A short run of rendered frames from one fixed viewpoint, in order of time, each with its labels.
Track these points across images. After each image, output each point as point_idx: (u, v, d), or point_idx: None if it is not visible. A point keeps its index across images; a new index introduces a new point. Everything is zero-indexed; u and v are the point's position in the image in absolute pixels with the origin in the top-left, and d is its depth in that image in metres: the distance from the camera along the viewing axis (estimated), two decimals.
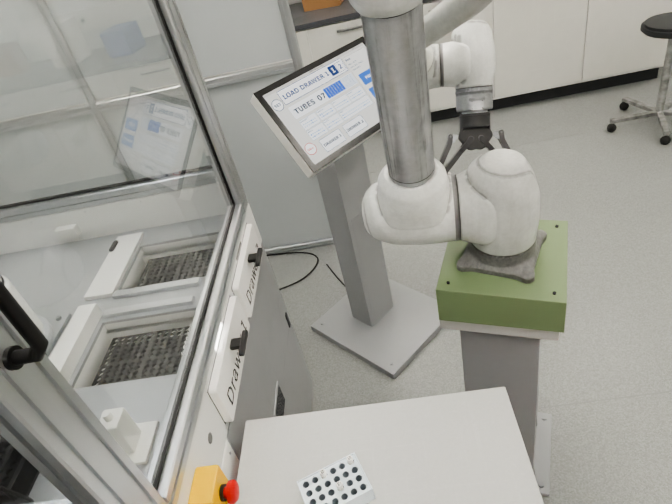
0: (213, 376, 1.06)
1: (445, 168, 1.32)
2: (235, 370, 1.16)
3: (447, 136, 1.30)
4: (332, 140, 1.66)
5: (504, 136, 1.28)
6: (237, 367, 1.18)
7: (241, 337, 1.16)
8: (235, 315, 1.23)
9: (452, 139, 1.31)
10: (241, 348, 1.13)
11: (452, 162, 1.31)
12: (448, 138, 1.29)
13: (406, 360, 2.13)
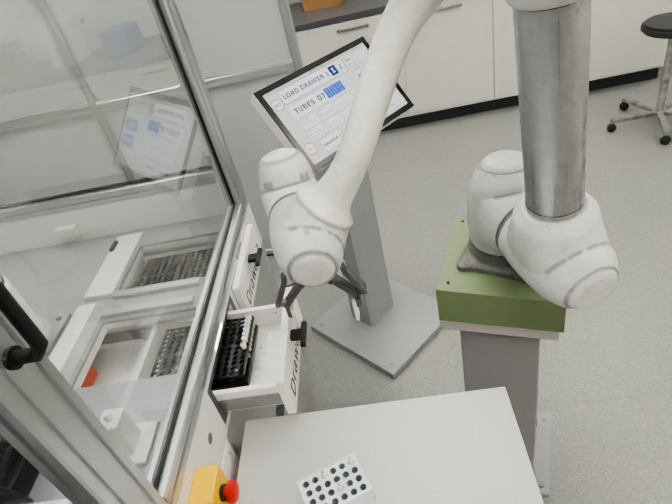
0: (278, 367, 1.05)
1: (355, 290, 1.10)
2: (295, 361, 1.14)
3: (344, 260, 1.06)
4: (332, 140, 1.66)
5: None
6: (296, 358, 1.16)
7: (301, 328, 1.15)
8: None
9: (338, 268, 1.06)
10: (302, 339, 1.12)
11: (346, 282, 1.11)
12: (344, 260, 1.07)
13: (406, 360, 2.13)
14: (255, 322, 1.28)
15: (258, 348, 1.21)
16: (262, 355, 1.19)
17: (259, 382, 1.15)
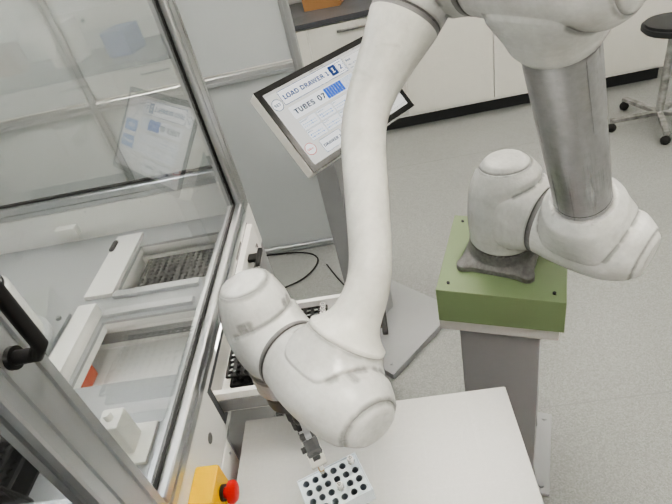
0: None
1: None
2: None
3: (311, 437, 0.81)
4: (332, 140, 1.66)
5: None
6: None
7: None
8: None
9: (300, 432, 0.82)
10: (384, 327, 1.10)
11: None
12: (315, 434, 0.82)
13: (406, 360, 2.13)
14: None
15: None
16: None
17: None
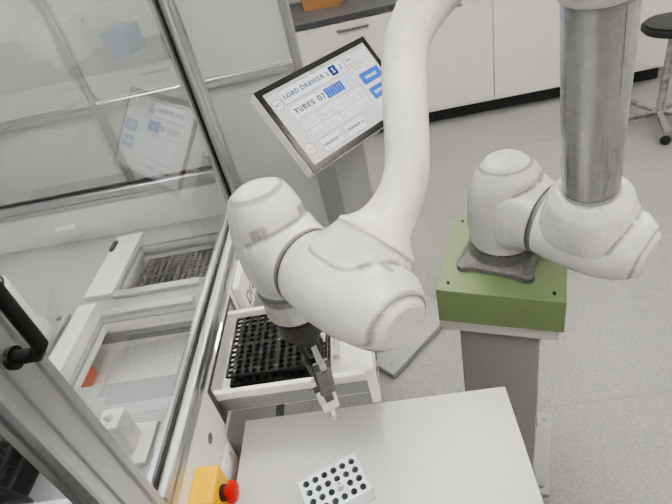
0: (365, 354, 1.03)
1: None
2: None
3: (326, 368, 0.76)
4: (332, 140, 1.66)
5: None
6: None
7: None
8: None
9: (314, 364, 0.77)
10: None
11: None
12: (331, 366, 0.77)
13: (406, 360, 2.13)
14: None
15: (333, 337, 1.19)
16: (338, 344, 1.17)
17: (338, 371, 1.13)
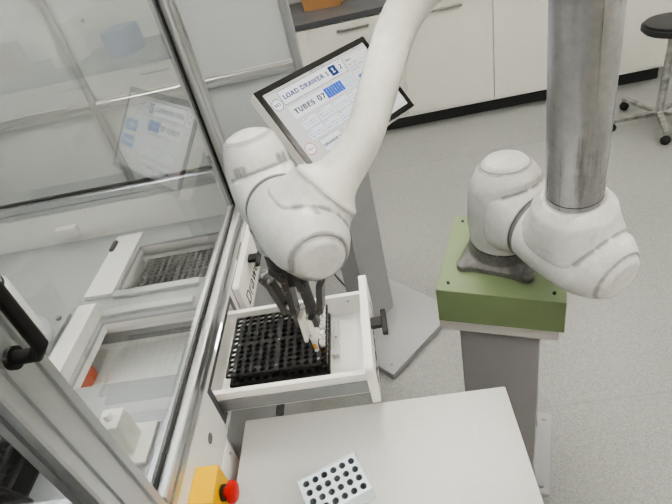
0: (365, 354, 1.03)
1: (311, 309, 0.98)
2: (375, 350, 1.12)
3: None
4: (332, 140, 1.66)
5: None
6: (375, 347, 1.14)
7: (381, 316, 1.12)
8: (367, 294, 1.19)
9: None
10: (384, 327, 1.10)
11: (310, 296, 0.98)
12: None
13: (406, 360, 2.13)
14: None
15: (333, 337, 1.19)
16: (338, 344, 1.17)
17: (338, 371, 1.13)
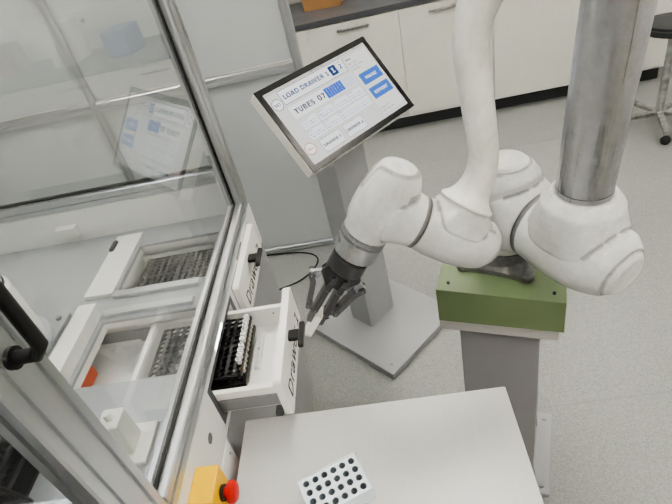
0: (276, 367, 1.05)
1: (327, 309, 1.10)
2: (293, 362, 1.15)
3: (364, 288, 1.07)
4: (332, 140, 1.66)
5: None
6: (294, 358, 1.16)
7: (299, 329, 1.15)
8: (290, 306, 1.21)
9: (357, 289, 1.05)
10: (300, 339, 1.12)
11: (331, 298, 1.10)
12: (361, 287, 1.08)
13: (406, 360, 2.13)
14: (253, 322, 1.28)
15: (256, 348, 1.21)
16: (260, 356, 1.19)
17: (257, 382, 1.15)
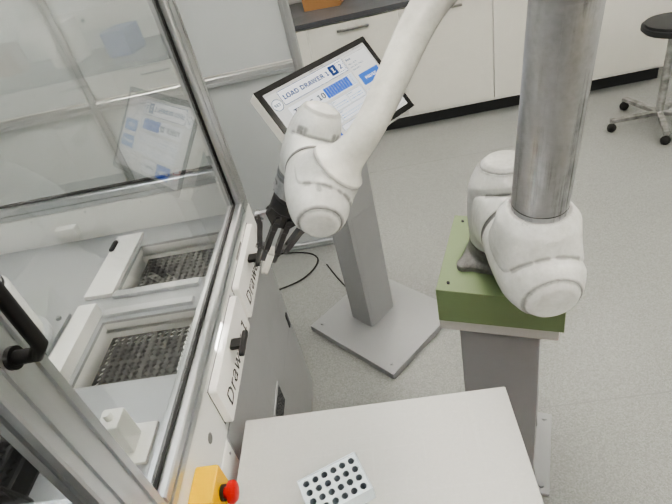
0: (213, 376, 1.06)
1: (277, 247, 1.20)
2: (235, 370, 1.16)
3: None
4: None
5: None
6: (237, 367, 1.18)
7: (241, 337, 1.16)
8: (235, 315, 1.23)
9: None
10: (241, 348, 1.13)
11: (280, 237, 1.19)
12: None
13: (406, 360, 2.13)
14: None
15: None
16: None
17: None
